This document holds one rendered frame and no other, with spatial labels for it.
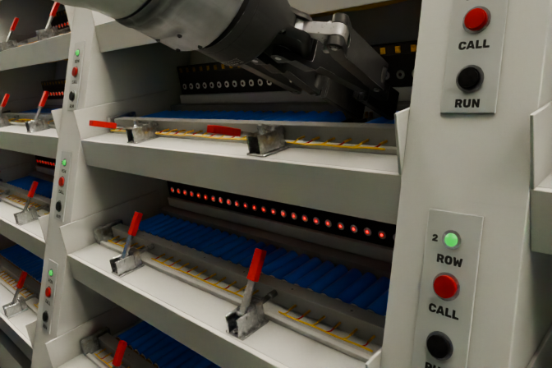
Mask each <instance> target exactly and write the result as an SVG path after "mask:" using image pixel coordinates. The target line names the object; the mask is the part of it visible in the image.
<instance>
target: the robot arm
mask: <svg viewBox="0 0 552 368"><path fill-rule="evenodd" d="M53 1H54V2H58V3H61V4H63V5H67V6H72V7H81V8H86V9H89V10H92V11H95V12H99V13H101V14H104V15H105V16H109V17H111V18H113V19H115V21H117V22H118V23H119V24H121V25H124V26H125V27H128V28H132V29H134V30H137V31H139V32H141V33H142V34H144V35H147V36H149V37H150V38H152V39H155V41H157V42H160V43H162V44H165V45H167V46H169V47H170V48H172V49H174V50H176V51H177V52H180V51H192V50H197V51H199V52H201V53H203V54H205V55H207V56H208V57H210V58H213V59H214V60H216V61H218V62H221V63H222V64H224V65H226V66H230V67H236V66H239V67H242V68H244V69H246V70H248V71H250V72H252V73H254V74H256V75H257V76H260V77H262V78H264V79H266V80H267V81H270V82H272V83H274V84H276V85H278V86H280V87H282V88H284V89H285V90H288V91H290V92H292V93H293V94H301V92H302V90H304V91H305V92H307V93H308V94H310V95H311V96H318V95H320V98H321V99H322V100H324V101H326V102H327V103H329V104H332V105H333V106H334V107H336V108H338V109H340V110H342V111H343V112H345V113H346V114H348V115H350V116H352V117H354V118H355V119H362V118H363V113H364V110H365V106H366V107H368V108H370V109H372V110H373V111H375V112H376V113H378V114H379V115H381V116H382V117H384V118H386V119H389V120H393V119H394V114H395V113H396V108H397V104H398V96H399V92H398V91H396V90H395V89H394V88H393V87H392V86H390V85H389V84H387V83H386V82H385V79H386V75H387V70H388V66H389V64H388V63H387V62H386V61H385V60H384V59H383V58H382V57H381V56H380V55H379V54H378V53H377V52H376V51H375V50H374V49H373V48H372V47H371V46H370V45H369V44H368V43H367V42H366V41H365V40H364V39H363V38H362V37H361V36H360V35H359V34H358V33H357V32H356V31H355V30H354V29H353V28H352V25H351V22H350V19H349V16H348V15H347V14H344V13H341V12H337V13H334V14H333V18H332V20H331V21H329V22H318V21H313V20H312V18H311V17H310V16H309V15H308V14H307V13H305V12H303V11H299V10H297V9H296V8H294V7H291V6H290V4H289V2H288V0H53ZM289 81H291V82H292V83H291V82H289Z"/></svg>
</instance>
